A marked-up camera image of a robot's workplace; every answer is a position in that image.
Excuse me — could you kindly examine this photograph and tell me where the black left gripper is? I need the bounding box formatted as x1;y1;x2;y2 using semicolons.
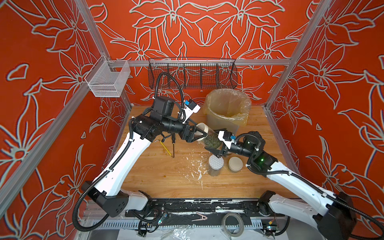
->
162;116;208;143

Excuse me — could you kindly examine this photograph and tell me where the clear jar with tea leaves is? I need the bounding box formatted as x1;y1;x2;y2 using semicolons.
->
199;128;223;149

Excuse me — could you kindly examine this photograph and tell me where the beige jar lid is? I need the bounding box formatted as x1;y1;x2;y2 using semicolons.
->
194;123;209;141

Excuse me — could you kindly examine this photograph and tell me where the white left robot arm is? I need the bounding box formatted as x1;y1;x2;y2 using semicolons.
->
72;72;207;232

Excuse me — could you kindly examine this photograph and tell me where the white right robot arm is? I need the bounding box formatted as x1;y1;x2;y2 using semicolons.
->
203;130;384;240

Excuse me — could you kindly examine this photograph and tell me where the jar with foil seal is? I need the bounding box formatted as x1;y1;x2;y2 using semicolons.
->
208;155;224;177

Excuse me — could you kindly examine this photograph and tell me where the beige lidded jar near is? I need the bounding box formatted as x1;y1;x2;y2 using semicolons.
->
228;157;244;173

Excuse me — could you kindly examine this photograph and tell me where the silver mesh waste bin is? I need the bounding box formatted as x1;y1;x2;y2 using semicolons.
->
206;109;249;134

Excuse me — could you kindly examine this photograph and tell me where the yellow pencil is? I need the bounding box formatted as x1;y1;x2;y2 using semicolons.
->
159;141;173;157

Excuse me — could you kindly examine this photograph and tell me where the yellow plastic bin liner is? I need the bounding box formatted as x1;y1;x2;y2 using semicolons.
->
203;89;252;117

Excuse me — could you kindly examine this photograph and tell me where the red clip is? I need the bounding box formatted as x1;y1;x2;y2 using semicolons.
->
192;213;208;222

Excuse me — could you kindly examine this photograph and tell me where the clear tape roll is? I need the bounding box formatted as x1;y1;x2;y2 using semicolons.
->
221;213;245;240

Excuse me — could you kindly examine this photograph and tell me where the crumpled clear plastic film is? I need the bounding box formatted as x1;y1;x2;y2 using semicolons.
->
160;226;196;240

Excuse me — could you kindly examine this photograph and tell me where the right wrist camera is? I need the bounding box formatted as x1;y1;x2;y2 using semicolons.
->
218;131;236;149

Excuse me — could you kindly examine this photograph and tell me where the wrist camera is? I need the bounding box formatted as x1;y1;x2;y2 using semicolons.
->
218;131;236;149
183;100;201;124

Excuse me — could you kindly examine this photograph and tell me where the black handled screwdriver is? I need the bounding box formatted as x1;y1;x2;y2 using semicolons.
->
171;134;176;158

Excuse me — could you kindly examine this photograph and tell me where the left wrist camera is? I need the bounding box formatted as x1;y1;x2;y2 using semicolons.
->
183;100;201;124

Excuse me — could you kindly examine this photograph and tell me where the black wire wall basket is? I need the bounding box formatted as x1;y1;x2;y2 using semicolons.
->
148;57;239;91

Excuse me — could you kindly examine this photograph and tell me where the white cable duct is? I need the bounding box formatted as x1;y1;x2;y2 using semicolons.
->
106;218;263;231

